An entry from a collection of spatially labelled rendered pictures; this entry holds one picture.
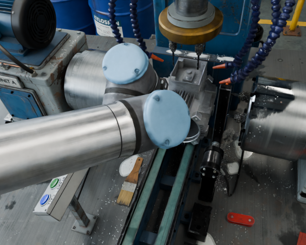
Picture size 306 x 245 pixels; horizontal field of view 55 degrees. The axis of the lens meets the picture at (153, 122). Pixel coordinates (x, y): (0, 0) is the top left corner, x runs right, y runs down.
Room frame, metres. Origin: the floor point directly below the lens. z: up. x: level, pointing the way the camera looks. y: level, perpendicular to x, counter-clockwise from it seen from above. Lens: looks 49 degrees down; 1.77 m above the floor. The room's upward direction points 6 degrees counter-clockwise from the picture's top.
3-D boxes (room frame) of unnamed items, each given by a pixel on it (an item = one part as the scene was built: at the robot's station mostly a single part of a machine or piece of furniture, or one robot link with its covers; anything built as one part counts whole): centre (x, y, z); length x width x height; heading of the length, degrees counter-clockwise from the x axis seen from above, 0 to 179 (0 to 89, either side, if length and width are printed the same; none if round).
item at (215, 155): (0.62, -0.27, 0.92); 0.45 x 0.13 x 0.24; 157
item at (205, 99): (0.71, -0.12, 1.02); 0.20 x 0.19 x 0.19; 157
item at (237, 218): (0.37, -0.26, 0.81); 0.09 x 0.03 x 0.02; 72
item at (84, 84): (0.85, 0.21, 1.04); 0.37 x 0.25 x 0.25; 67
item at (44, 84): (0.94, 0.43, 0.99); 0.35 x 0.31 x 0.37; 67
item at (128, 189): (0.56, 0.10, 0.80); 0.21 x 0.05 x 0.01; 159
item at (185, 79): (0.74, -0.13, 1.11); 0.12 x 0.11 x 0.07; 157
